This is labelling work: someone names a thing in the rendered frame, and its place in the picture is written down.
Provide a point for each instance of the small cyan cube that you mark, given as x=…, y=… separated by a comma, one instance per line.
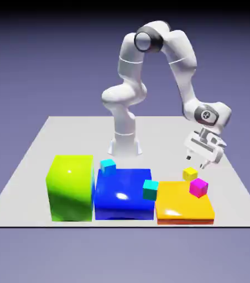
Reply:
x=108, y=167

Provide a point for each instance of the small yellow cube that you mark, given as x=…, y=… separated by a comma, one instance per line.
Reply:
x=190, y=174

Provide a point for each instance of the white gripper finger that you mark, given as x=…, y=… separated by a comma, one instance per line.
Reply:
x=188, y=156
x=205, y=164

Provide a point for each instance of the small magenta cube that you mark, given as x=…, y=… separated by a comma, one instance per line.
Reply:
x=198, y=188

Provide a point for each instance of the small teal cube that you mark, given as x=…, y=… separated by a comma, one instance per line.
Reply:
x=149, y=190

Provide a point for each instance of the large green box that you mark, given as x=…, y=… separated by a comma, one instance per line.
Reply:
x=69, y=188

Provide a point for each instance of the large orange box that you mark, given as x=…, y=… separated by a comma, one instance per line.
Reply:
x=180, y=205

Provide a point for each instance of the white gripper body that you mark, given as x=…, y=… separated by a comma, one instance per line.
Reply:
x=197, y=144

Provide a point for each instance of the large blue box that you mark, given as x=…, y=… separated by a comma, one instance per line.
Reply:
x=120, y=192

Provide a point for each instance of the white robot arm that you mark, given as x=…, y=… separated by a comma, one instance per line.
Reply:
x=129, y=73

